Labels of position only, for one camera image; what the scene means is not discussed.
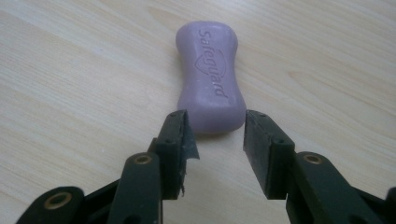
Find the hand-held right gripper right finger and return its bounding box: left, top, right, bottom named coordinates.
left=243, top=109, right=296, bottom=201

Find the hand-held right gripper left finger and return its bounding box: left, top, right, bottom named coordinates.
left=147, top=109, right=201, bottom=201

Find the purple soap bar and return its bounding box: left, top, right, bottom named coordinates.
left=175, top=21, right=248, bottom=134

